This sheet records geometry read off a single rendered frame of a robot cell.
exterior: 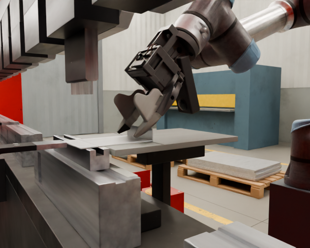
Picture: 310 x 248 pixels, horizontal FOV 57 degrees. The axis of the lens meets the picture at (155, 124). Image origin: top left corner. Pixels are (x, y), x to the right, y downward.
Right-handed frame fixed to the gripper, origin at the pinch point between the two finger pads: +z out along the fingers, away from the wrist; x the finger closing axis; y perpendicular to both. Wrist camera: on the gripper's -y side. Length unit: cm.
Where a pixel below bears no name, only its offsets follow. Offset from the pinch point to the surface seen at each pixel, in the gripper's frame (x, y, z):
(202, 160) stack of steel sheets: -224, -223, -91
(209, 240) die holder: 30.2, 5.2, 10.1
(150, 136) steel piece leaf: 3.6, -1.5, -0.6
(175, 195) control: -22.7, -36.3, 0.1
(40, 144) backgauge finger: 0.1, 11.5, 10.9
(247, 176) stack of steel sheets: -160, -235, -91
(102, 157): 6.2, 5.0, 7.5
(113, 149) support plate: 7.1, 4.6, 5.7
